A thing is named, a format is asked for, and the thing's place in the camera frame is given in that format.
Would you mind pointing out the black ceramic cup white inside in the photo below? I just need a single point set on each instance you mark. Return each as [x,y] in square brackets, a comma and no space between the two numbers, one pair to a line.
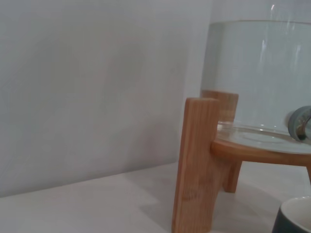
[281,221]

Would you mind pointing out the wooden dispenser stand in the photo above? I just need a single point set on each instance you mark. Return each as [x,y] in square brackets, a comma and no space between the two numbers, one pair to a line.
[194,157]

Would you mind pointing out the clear glass water dispenser jar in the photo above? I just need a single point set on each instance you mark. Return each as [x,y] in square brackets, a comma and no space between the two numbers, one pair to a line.
[257,72]

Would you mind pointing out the chrome metal faucet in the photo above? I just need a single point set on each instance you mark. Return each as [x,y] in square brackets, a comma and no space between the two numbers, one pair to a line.
[298,123]

